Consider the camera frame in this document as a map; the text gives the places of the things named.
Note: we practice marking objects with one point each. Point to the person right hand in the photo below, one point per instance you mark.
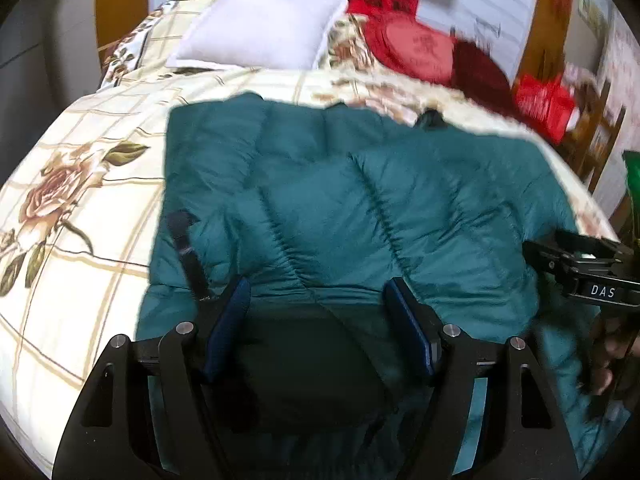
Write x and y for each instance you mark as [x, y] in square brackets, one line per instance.
[613, 361]

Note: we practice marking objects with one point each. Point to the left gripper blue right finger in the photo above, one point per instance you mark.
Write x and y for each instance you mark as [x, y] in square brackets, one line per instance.
[523, 434]

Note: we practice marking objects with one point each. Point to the floral cream bed sheet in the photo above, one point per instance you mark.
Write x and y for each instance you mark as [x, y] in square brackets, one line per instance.
[80, 214]

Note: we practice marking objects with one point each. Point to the floral pink curtain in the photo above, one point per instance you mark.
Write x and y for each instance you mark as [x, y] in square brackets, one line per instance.
[620, 66]

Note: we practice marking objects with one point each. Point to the red shopping bag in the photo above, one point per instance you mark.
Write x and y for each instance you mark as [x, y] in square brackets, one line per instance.
[545, 105]

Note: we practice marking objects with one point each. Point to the wooden shelf rack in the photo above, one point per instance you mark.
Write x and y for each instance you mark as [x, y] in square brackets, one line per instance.
[590, 138]

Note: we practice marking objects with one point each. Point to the dark red velvet cushion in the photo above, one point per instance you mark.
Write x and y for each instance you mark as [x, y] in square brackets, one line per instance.
[481, 79]

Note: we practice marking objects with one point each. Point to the teal quilted puffer jacket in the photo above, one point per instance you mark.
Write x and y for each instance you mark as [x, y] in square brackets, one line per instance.
[318, 208]

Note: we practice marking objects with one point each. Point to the floral patterned pillow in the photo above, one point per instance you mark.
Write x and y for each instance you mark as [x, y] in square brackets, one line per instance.
[347, 46]

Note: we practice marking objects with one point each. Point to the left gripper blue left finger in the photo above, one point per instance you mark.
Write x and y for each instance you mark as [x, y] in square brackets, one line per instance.
[110, 433]

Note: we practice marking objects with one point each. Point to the white square pillow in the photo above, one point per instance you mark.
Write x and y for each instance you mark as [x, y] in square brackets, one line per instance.
[274, 34]

